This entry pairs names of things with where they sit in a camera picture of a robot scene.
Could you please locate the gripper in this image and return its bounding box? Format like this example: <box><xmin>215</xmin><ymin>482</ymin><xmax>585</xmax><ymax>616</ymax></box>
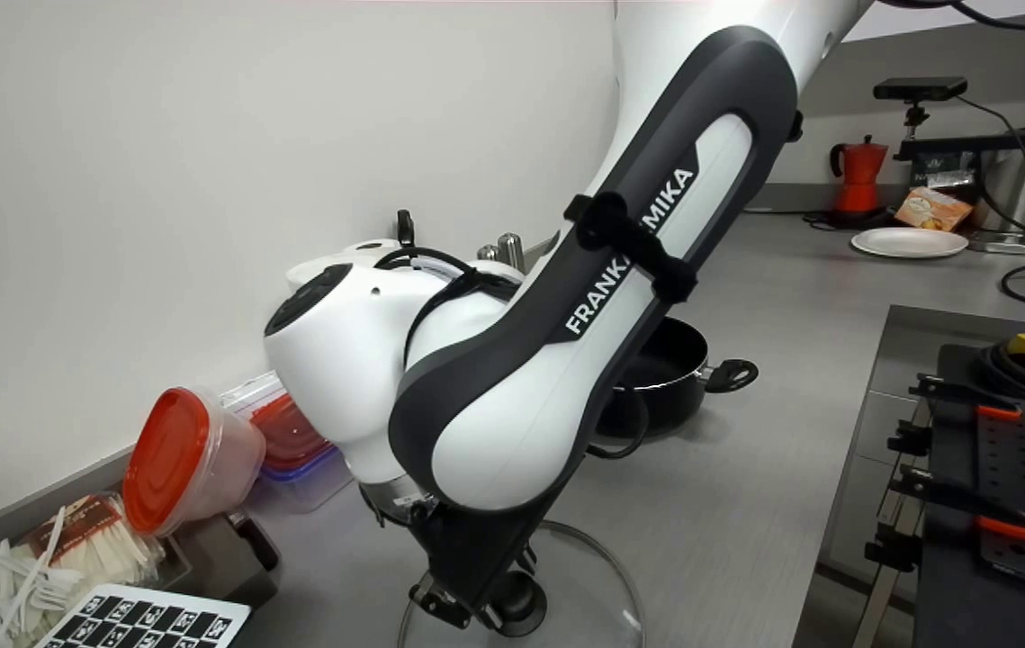
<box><xmin>406</xmin><ymin>504</ymin><xmax>540</xmax><ymax>635</ymax></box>

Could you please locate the glass lid with black knob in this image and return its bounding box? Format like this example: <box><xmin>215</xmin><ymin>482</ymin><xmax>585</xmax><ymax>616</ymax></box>
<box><xmin>396</xmin><ymin>519</ymin><xmax>648</xmax><ymax>648</ymax></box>

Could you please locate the clear container with blue lid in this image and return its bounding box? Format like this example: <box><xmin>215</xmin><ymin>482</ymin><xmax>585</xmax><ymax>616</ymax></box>
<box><xmin>258</xmin><ymin>445</ymin><xmax>356</xmax><ymax>515</ymax></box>

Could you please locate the black pot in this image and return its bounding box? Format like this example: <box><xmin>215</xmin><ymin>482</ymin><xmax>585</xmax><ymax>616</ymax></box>
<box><xmin>596</xmin><ymin>315</ymin><xmax>760</xmax><ymax>442</ymax></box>

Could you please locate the clear container with orange lid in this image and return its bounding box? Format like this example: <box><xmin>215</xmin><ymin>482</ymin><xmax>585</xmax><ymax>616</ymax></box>
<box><xmin>121</xmin><ymin>386</ymin><xmax>267</xmax><ymax>539</ymax></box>

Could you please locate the red moka pot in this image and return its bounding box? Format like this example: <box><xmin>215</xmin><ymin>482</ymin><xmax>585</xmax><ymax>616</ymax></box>
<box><xmin>829</xmin><ymin>134</ymin><xmax>890</xmax><ymax>218</ymax></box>

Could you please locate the black and white checker board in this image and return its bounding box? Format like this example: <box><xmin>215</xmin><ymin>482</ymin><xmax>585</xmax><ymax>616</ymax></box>
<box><xmin>32</xmin><ymin>583</ymin><xmax>253</xmax><ymax>648</ymax></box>

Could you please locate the heap of white plastic forks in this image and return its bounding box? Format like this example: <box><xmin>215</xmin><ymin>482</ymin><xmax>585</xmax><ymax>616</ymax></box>
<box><xmin>0</xmin><ymin>506</ymin><xmax>166</xmax><ymax>648</ymax></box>

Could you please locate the brown paper packet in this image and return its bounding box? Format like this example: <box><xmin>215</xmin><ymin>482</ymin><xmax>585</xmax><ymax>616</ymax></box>
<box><xmin>26</xmin><ymin>491</ymin><xmax>128</xmax><ymax>579</ymax></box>

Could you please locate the black clamp with orange trigger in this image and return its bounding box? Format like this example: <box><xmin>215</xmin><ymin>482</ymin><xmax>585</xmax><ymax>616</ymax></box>
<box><xmin>906</xmin><ymin>373</ymin><xmax>1025</xmax><ymax>425</ymax></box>
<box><xmin>888</xmin><ymin>465</ymin><xmax>1025</xmax><ymax>543</ymax></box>

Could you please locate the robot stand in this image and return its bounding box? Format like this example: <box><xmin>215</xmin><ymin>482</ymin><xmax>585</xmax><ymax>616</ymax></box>
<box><xmin>852</xmin><ymin>342</ymin><xmax>1025</xmax><ymax>648</ymax></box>

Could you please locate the white plate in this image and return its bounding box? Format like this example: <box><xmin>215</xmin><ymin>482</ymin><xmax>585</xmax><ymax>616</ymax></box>
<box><xmin>850</xmin><ymin>226</ymin><xmax>970</xmax><ymax>261</ymax></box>

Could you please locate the orange food box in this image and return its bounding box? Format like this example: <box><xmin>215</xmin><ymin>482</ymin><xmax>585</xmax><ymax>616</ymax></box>
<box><xmin>894</xmin><ymin>185</ymin><xmax>975</xmax><ymax>234</ymax></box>

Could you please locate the camera on mount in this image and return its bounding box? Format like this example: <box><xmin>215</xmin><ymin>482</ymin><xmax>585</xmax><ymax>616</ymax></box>
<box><xmin>872</xmin><ymin>76</ymin><xmax>970</xmax><ymax>138</ymax></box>

